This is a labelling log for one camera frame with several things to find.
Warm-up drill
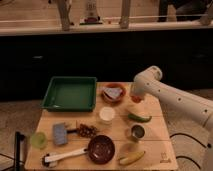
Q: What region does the wooden shelf beam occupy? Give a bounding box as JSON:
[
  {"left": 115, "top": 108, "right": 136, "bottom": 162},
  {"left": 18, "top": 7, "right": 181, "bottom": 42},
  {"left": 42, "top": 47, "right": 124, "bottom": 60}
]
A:
[{"left": 0, "top": 20, "right": 213, "bottom": 36}]

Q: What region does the red orange apple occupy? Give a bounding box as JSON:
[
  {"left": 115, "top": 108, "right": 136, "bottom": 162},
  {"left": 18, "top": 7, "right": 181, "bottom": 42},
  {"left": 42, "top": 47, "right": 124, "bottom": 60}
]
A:
[{"left": 131, "top": 96, "right": 143, "bottom": 103}]

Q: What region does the white paper cup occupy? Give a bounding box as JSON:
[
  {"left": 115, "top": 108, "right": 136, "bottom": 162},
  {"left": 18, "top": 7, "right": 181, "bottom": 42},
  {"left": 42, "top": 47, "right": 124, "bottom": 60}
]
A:
[{"left": 99, "top": 107, "right": 115, "bottom": 124}]

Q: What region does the orange bowl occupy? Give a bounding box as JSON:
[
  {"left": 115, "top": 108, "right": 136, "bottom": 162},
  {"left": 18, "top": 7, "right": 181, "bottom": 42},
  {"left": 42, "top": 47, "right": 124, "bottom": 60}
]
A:
[{"left": 101, "top": 83, "right": 126, "bottom": 103}]

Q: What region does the dark red frying pan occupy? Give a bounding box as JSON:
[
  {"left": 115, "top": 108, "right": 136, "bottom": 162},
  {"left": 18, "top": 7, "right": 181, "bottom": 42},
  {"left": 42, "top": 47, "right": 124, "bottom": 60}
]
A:
[{"left": 42, "top": 135, "right": 115, "bottom": 167}]

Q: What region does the black cable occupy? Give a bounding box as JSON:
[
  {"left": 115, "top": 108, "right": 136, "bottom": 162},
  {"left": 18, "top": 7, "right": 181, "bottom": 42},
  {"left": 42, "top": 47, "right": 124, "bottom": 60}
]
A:
[{"left": 169, "top": 132, "right": 209, "bottom": 171}]

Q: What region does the blue grey sponge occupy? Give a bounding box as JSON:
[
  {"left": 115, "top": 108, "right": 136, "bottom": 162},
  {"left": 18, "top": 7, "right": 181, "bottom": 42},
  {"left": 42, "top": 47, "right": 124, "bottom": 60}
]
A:
[{"left": 53, "top": 123, "right": 68, "bottom": 146}]

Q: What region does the yellow corn cob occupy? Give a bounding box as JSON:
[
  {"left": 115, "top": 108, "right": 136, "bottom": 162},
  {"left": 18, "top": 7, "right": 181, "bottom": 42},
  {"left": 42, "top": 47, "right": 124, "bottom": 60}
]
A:
[{"left": 119, "top": 151, "right": 145, "bottom": 165}]

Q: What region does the green pepper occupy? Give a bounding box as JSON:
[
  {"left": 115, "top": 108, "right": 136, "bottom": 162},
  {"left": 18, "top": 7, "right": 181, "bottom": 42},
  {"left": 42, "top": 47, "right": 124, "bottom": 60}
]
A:
[{"left": 128, "top": 114, "right": 152, "bottom": 123}]

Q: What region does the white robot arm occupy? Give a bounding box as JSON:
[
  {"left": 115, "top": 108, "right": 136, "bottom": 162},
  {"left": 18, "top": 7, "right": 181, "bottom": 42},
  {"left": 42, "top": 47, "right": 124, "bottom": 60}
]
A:
[{"left": 131, "top": 66, "right": 213, "bottom": 171}]

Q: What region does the light green plastic cup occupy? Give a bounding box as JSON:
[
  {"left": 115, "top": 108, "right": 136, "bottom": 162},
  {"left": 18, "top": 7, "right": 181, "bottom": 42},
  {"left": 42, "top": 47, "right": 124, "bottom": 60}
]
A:
[{"left": 30, "top": 132, "right": 47, "bottom": 149}]

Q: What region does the green plastic tray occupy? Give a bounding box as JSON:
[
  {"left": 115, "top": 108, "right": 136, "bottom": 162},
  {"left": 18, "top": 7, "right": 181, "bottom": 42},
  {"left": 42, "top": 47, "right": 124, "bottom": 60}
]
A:
[{"left": 42, "top": 76, "right": 97, "bottom": 112}]

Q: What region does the grey cloth in bowl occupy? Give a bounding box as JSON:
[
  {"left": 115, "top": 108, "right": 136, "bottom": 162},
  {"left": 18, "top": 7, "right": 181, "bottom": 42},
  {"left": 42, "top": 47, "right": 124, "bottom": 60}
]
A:
[{"left": 104, "top": 88, "right": 122, "bottom": 99}]

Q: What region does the metal cup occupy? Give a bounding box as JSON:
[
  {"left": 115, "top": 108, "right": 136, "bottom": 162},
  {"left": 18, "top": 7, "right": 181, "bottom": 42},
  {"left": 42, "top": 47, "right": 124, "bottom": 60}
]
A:
[{"left": 131, "top": 125, "right": 145, "bottom": 142}]

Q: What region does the black stand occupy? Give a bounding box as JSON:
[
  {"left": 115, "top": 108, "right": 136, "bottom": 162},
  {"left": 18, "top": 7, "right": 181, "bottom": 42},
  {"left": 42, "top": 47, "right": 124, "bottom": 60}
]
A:
[{"left": 14, "top": 132, "right": 25, "bottom": 171}]

